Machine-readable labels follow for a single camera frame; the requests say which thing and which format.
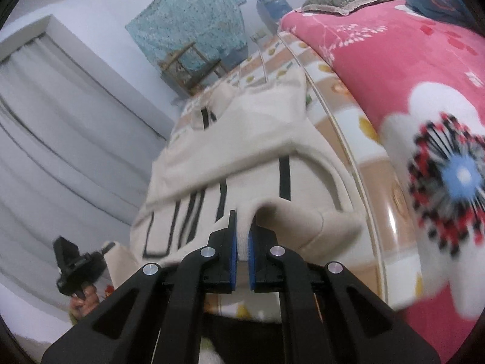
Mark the white curtain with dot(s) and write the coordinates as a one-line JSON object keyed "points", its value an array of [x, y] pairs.
{"points": [[75, 163]]}

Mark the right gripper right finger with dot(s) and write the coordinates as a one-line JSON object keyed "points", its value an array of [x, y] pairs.
{"points": [[328, 314]]}

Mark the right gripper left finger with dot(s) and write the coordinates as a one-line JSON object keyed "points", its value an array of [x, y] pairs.
{"points": [[155, 316]]}

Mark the pink floral blanket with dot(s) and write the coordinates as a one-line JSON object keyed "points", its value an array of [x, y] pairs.
{"points": [[421, 84]]}

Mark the beige zip-up jacket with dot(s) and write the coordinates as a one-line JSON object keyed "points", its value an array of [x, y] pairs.
{"points": [[259, 160]]}

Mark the wooden chair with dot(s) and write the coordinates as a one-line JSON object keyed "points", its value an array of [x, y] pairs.
{"points": [[191, 80]]}

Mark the person's left hand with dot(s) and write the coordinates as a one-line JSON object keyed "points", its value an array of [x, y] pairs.
{"points": [[81, 307]]}

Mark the patterned tile bed sheet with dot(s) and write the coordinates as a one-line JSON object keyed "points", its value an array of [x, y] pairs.
{"points": [[385, 257]]}

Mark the teal patterned hanging cloth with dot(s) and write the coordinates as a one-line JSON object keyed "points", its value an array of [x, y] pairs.
{"points": [[216, 27]]}

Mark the blue water dispenser bottle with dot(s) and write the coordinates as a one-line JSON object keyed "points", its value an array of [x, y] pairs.
{"points": [[271, 12]]}

